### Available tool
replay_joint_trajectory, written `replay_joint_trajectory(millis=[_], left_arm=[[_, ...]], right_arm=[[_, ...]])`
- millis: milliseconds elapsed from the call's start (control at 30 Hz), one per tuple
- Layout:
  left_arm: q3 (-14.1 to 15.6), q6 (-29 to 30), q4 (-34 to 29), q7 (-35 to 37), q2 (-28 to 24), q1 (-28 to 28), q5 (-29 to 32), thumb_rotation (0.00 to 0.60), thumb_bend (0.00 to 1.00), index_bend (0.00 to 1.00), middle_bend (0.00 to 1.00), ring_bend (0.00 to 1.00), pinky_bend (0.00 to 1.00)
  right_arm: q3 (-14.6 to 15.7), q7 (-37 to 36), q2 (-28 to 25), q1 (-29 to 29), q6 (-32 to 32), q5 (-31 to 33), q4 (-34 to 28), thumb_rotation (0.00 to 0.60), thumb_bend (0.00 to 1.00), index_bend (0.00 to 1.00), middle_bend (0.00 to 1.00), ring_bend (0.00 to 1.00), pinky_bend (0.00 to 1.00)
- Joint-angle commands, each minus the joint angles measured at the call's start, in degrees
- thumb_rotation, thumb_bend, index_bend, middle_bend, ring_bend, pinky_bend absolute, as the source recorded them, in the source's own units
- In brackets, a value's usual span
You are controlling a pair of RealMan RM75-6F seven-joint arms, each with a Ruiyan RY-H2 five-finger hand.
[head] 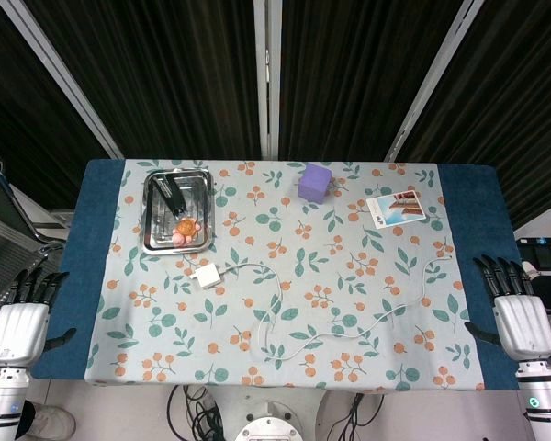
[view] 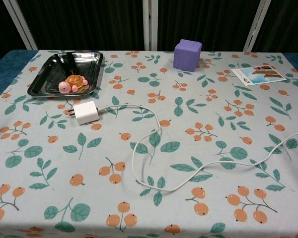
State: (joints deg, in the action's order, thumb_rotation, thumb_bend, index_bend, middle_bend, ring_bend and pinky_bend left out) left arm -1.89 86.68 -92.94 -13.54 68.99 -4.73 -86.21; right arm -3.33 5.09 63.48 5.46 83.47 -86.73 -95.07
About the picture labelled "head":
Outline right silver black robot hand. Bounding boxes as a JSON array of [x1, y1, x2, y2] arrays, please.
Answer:
[[464, 254, 551, 363]]

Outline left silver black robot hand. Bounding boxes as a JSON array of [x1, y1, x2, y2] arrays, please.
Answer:
[[0, 269, 77, 368]]

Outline white charger with cable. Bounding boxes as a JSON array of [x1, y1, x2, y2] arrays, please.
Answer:
[[220, 250, 454, 365]]

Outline white plastic block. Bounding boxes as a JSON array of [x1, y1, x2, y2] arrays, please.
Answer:
[[191, 262, 226, 290]]

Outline round silver robot base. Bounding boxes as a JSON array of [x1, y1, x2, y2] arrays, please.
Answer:
[[234, 400, 306, 441]]

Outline white shoe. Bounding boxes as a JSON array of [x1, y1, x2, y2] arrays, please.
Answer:
[[26, 399, 77, 439]]

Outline picture postcard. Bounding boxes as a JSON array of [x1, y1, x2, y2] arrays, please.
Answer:
[[365, 189, 428, 229]]

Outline orange pink turtle toy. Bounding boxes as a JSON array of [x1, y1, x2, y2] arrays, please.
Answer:
[[172, 218, 202, 245]]

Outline silver metal tray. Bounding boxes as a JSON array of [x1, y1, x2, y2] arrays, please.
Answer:
[[141, 166, 213, 256]]

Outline black stapler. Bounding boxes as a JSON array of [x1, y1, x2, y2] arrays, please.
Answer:
[[152, 173, 187, 217]]

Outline floral patterned tablecloth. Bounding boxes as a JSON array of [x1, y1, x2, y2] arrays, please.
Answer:
[[84, 158, 488, 391]]

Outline blue table cover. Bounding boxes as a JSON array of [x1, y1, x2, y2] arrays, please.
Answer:
[[29, 158, 534, 392]]

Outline purple cube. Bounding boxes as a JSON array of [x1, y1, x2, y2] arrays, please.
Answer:
[[298, 162, 335, 204]]

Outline black floor cables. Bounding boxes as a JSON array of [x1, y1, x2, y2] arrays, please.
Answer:
[[164, 384, 231, 441]]

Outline white window frame post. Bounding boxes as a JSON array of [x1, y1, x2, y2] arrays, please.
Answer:
[[253, 0, 284, 161]]

